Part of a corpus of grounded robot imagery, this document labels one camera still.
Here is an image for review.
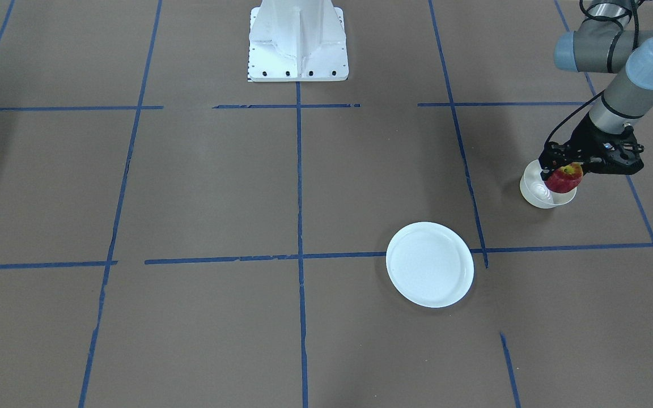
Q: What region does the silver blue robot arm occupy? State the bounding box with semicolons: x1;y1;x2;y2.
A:
538;1;653;179

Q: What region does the white bowl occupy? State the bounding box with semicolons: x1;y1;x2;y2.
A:
519;159;578;209

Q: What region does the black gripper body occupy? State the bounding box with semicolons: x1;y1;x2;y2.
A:
562;114;644;175

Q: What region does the white plate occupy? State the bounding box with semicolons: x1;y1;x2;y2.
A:
385;222;474;308

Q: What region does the red yellow apple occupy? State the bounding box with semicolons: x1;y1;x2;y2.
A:
545;163;584;194

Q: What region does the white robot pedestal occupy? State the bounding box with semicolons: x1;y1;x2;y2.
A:
247;1;349;82

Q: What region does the black camera cable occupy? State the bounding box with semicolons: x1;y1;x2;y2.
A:
544;0;644;149

